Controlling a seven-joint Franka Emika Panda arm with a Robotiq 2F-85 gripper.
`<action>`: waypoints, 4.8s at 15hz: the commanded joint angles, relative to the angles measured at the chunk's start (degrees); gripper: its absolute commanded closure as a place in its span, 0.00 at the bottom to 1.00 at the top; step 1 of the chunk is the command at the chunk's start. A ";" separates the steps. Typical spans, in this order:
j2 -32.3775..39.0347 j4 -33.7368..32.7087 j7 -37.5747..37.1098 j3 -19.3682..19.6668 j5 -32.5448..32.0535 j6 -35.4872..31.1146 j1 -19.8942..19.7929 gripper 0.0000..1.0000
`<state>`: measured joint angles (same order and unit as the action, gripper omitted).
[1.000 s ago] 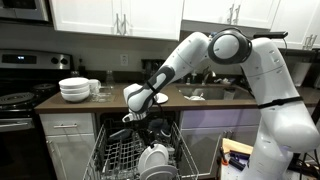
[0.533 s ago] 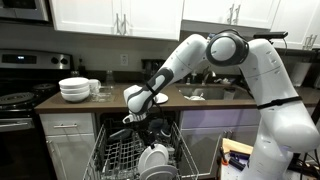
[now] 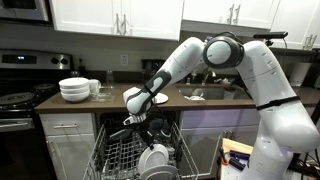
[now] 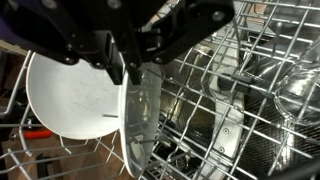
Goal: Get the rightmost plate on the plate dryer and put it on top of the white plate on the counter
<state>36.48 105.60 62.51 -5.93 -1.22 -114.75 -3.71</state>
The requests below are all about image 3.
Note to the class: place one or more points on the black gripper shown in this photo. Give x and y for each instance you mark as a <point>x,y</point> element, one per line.
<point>144,128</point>

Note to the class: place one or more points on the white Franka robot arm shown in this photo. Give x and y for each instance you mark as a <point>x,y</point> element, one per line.
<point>283,126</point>

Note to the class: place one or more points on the black bowl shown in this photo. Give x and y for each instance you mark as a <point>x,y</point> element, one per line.
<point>163,126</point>

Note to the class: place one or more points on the small white cup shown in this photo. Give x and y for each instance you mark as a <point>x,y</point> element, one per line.
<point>171,151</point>

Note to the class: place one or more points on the black pan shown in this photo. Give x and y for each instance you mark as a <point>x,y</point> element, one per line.
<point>120,135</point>

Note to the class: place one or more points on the white base cabinet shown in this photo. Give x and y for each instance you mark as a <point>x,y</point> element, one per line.
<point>71,156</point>
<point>206,140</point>

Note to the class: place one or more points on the white dishcloth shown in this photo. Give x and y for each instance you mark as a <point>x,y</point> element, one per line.
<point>195,97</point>

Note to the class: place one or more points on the clear glass food container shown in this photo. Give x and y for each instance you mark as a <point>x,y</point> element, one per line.
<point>102,96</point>

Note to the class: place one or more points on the black coffee maker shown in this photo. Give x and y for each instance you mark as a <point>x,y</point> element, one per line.
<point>150,68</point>

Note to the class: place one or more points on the clear glass jar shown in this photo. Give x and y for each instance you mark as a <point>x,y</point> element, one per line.
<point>110,80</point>

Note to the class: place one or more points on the soap bottle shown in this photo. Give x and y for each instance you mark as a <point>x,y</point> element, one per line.
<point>193,78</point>

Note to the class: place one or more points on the stainless steel sink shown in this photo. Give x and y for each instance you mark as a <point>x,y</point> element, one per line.
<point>213,93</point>

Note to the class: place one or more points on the white ceramic mug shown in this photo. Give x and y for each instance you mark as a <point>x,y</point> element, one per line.
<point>94,86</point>

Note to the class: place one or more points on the grey robot mounting table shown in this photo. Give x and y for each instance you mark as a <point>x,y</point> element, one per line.
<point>230,173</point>

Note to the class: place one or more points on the wooden board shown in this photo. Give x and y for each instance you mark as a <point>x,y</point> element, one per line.
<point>236,146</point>

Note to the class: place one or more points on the chrome faucet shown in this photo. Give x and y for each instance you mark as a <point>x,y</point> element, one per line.
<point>207,76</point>

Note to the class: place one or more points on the white drawer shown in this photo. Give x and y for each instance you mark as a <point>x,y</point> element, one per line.
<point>66,120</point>

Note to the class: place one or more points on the white ceramic bowl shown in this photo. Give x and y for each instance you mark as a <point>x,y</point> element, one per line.
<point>74,82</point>
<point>75,90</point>
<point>75,97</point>

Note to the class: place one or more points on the black clamp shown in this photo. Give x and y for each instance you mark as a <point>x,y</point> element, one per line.
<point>238,160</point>

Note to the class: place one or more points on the dark bottle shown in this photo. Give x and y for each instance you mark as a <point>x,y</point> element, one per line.
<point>82,68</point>

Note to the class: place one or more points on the black electric stove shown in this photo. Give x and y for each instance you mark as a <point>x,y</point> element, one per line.
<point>20,100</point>

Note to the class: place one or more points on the white upper cabinet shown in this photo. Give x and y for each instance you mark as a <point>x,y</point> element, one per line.
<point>83,16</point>
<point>206,10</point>

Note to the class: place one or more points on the stainless steel microwave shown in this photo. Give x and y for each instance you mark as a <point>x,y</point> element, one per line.
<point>23,10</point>

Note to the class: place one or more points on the white wall outlet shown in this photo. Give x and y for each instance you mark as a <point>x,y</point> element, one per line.
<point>124,60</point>

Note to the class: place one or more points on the black stereo camera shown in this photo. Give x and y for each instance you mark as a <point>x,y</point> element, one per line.
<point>271,35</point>

